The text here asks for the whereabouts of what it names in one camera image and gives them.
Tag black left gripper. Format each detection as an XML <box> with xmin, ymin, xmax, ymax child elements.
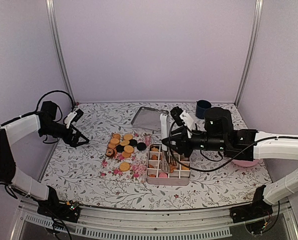
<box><xmin>40</xmin><ymin>120</ymin><xmax>90</xmax><ymax>147</ymax></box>

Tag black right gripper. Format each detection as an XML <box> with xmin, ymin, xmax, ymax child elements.
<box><xmin>162</xmin><ymin>126</ymin><xmax>227</xmax><ymax>159</ymax></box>

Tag silver white tongs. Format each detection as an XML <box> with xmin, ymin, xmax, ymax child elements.
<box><xmin>160</xmin><ymin>113</ymin><xmax>172</xmax><ymax>173</ymax></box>

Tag pink sandwich cookie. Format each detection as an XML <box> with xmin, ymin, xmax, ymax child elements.
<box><xmin>159</xmin><ymin>172</ymin><xmax>168</xmax><ymax>178</ymax></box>

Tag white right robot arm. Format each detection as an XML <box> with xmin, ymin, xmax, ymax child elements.
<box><xmin>160</xmin><ymin>106</ymin><xmax>298</xmax><ymax>218</ymax></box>

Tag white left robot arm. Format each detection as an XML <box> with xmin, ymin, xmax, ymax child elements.
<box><xmin>0</xmin><ymin>101</ymin><xmax>89</xmax><ymax>217</ymax></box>

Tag pink divided cookie tin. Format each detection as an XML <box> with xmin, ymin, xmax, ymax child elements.
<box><xmin>146</xmin><ymin>144</ymin><xmax>191</xmax><ymax>187</ymax></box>

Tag black sandwich cookie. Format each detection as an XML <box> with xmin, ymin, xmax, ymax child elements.
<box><xmin>136</xmin><ymin>142</ymin><xmax>147</xmax><ymax>151</ymax></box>

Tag silver tin lid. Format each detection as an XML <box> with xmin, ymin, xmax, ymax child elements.
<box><xmin>131</xmin><ymin>106</ymin><xmax>169</xmax><ymax>131</ymax></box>

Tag dark blue mug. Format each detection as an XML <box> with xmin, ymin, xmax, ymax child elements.
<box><xmin>195</xmin><ymin>99</ymin><xmax>212</xmax><ymax>119</ymax></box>

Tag pink plate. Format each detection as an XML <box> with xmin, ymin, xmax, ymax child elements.
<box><xmin>232</xmin><ymin>159</ymin><xmax>259</xmax><ymax>168</ymax></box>

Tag floral rectangular tray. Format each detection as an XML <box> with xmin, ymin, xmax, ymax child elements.
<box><xmin>99</xmin><ymin>132</ymin><xmax>151</xmax><ymax>182</ymax></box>

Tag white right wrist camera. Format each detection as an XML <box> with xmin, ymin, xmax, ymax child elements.
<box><xmin>171</xmin><ymin>106</ymin><xmax>195</xmax><ymax>139</ymax></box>

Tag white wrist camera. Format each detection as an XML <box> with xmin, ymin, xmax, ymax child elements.
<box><xmin>171</xmin><ymin>106</ymin><xmax>195</xmax><ymax>139</ymax></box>
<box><xmin>63</xmin><ymin>109</ymin><xmax>84</xmax><ymax>129</ymax></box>

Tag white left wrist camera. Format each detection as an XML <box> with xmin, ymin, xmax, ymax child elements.
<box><xmin>63</xmin><ymin>109</ymin><xmax>84</xmax><ymax>129</ymax></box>

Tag front aluminium rail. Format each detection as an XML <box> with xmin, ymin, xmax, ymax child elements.
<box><xmin>10</xmin><ymin>200</ymin><xmax>298</xmax><ymax>240</ymax></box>

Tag left aluminium frame post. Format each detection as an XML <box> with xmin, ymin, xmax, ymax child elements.
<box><xmin>45</xmin><ymin>0</ymin><xmax>75</xmax><ymax>101</ymax></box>

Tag aluminium frame post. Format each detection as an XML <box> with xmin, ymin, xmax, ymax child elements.
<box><xmin>45</xmin><ymin>0</ymin><xmax>75</xmax><ymax>101</ymax></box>
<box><xmin>234</xmin><ymin>0</ymin><xmax>264</xmax><ymax>108</ymax></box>

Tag right aluminium frame post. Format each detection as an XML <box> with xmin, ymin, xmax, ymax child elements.
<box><xmin>234</xmin><ymin>0</ymin><xmax>264</xmax><ymax>108</ymax></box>

